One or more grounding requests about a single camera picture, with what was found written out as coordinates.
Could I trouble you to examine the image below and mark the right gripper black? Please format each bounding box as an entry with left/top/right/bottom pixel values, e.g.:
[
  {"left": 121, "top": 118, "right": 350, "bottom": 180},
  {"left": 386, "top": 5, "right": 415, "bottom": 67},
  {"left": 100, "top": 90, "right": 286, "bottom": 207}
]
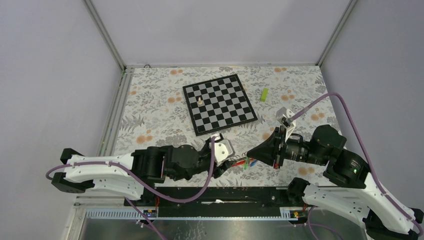
[{"left": 245, "top": 124, "right": 328, "bottom": 168}]

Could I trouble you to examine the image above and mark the green key tag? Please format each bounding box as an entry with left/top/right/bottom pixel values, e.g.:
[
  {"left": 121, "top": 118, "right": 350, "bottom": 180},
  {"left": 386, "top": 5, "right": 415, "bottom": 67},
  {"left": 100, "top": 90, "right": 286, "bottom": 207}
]
[{"left": 243, "top": 157, "right": 250, "bottom": 170}]

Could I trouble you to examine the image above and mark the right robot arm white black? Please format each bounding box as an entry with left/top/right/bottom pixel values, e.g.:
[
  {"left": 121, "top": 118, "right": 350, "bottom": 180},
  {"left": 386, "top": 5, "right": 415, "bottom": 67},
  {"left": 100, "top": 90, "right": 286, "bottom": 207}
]
[{"left": 247, "top": 125, "right": 424, "bottom": 240}]

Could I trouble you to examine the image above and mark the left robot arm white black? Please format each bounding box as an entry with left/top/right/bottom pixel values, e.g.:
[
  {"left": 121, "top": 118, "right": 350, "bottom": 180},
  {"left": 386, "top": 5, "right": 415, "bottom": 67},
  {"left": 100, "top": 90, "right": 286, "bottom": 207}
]
[{"left": 45, "top": 134, "right": 235, "bottom": 206}]

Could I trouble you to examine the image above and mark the lime green block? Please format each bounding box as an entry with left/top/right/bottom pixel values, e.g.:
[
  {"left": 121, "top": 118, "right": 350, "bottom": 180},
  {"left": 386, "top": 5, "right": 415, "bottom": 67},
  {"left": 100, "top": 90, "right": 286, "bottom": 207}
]
[{"left": 259, "top": 88, "right": 269, "bottom": 102}]

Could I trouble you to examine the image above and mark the black grey chessboard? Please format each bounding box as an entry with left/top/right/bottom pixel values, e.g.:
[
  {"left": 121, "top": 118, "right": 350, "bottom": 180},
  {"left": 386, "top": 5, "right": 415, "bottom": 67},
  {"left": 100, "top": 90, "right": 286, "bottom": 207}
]
[{"left": 182, "top": 74, "right": 258, "bottom": 136}]

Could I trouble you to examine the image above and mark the floral table mat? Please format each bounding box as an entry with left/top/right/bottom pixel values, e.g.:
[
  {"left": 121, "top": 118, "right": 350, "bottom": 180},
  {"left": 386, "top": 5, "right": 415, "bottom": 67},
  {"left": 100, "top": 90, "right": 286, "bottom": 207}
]
[{"left": 112, "top": 65, "right": 359, "bottom": 188}]

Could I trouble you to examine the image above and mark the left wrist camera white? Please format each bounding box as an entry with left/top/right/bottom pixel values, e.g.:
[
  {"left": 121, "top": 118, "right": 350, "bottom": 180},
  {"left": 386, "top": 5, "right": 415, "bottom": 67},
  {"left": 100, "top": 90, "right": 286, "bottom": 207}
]
[{"left": 210, "top": 133, "right": 235, "bottom": 167}]

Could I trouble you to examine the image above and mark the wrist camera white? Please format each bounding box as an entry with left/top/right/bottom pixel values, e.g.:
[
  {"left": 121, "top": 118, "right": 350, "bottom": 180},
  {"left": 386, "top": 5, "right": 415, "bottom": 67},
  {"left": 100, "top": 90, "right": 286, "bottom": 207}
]
[
  {"left": 275, "top": 107, "right": 296, "bottom": 142},
  {"left": 210, "top": 133, "right": 235, "bottom": 167}
]

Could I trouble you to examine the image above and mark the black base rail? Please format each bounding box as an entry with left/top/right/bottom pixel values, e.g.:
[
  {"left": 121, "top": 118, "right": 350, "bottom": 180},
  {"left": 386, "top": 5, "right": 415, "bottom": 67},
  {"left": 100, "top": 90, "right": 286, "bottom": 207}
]
[{"left": 131, "top": 186, "right": 307, "bottom": 218}]

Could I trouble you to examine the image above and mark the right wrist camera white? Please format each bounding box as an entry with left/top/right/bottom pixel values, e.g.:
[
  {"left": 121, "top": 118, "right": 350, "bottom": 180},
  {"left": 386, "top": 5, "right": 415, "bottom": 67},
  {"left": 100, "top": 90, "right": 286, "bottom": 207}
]
[{"left": 275, "top": 107, "right": 296, "bottom": 142}]

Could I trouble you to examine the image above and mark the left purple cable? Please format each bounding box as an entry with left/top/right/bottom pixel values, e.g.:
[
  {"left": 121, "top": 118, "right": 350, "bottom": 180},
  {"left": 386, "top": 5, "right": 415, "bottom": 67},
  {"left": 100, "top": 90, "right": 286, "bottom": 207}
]
[{"left": 45, "top": 134, "right": 221, "bottom": 240}]

